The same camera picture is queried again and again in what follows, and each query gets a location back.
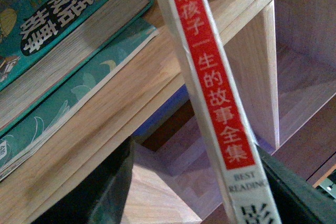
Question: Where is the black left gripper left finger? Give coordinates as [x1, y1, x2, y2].
[33, 137, 134, 223]

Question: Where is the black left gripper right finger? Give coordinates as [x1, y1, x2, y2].
[257, 146, 335, 223]

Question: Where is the white book with red spine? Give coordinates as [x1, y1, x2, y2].
[157, 0, 281, 223]

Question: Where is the right light wood shelf unit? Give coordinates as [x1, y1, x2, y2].
[1, 0, 335, 223]

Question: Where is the thin teal wave-pattern book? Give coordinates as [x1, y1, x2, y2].
[1, 18, 159, 180]

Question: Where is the thick teal comic book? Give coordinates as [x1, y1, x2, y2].
[0, 0, 155, 132]

